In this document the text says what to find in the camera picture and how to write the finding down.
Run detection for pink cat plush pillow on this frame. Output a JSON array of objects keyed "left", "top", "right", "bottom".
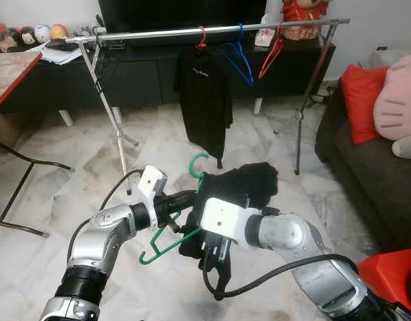
[{"left": 374, "top": 55, "right": 411, "bottom": 160}]

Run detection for orange round figurine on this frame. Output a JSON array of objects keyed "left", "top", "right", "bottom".
[{"left": 50, "top": 23, "right": 67, "bottom": 39}]

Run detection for red laughing Buddha statue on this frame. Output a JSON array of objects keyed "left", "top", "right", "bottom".
[{"left": 282, "top": 0, "right": 333, "bottom": 42}]

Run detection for dark grey sofa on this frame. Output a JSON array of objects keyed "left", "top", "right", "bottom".
[{"left": 315, "top": 64, "right": 411, "bottom": 251}]

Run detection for green plastic hanger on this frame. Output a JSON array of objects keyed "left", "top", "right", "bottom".
[{"left": 140, "top": 152, "right": 223, "bottom": 265}]

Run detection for blue plastic hanger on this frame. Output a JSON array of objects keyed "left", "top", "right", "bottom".
[{"left": 221, "top": 23, "right": 255, "bottom": 86}]

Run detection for black plastic hanger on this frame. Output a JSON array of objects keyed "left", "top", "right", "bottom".
[{"left": 92, "top": 33, "right": 122, "bottom": 94}]

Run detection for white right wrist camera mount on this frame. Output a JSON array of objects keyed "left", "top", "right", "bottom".
[{"left": 200, "top": 196, "right": 263, "bottom": 245}]

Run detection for black t-shirt small white print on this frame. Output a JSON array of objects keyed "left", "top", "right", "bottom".
[{"left": 174, "top": 45, "right": 234, "bottom": 169}]

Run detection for red cushion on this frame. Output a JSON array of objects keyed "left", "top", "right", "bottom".
[{"left": 341, "top": 64, "right": 390, "bottom": 146}]

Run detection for black TV cabinet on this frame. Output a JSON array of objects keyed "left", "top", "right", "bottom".
[{"left": 0, "top": 40, "right": 336, "bottom": 128}]

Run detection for marble pattern folding table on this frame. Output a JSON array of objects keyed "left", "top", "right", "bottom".
[{"left": 0, "top": 50, "right": 76, "bottom": 238}]

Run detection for red plastic hanger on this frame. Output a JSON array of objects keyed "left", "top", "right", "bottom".
[{"left": 259, "top": 22, "right": 286, "bottom": 81}]

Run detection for white pink tissue box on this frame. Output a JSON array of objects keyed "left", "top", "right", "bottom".
[{"left": 255, "top": 15, "right": 273, "bottom": 47}]

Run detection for black white round figurine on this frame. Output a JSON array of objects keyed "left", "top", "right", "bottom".
[{"left": 18, "top": 27, "right": 36, "bottom": 47}]

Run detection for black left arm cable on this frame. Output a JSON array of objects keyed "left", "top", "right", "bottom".
[{"left": 66, "top": 169, "right": 144, "bottom": 268}]

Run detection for white papers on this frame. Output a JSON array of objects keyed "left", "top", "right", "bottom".
[{"left": 41, "top": 43, "right": 86, "bottom": 66}]

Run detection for dark knitted sweater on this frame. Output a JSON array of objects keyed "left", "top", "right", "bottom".
[{"left": 178, "top": 163, "right": 279, "bottom": 261}]

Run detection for pink plastic hanger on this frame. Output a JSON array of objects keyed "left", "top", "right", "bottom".
[{"left": 195, "top": 25, "right": 209, "bottom": 51}]

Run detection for silver metal clothes rack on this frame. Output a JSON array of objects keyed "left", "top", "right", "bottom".
[{"left": 65, "top": 18, "right": 351, "bottom": 195}]

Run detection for black flat television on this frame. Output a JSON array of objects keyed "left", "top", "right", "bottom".
[{"left": 98, "top": 0, "right": 268, "bottom": 34}]

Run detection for red plastic stool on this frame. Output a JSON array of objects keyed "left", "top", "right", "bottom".
[{"left": 356, "top": 247, "right": 411, "bottom": 315}]

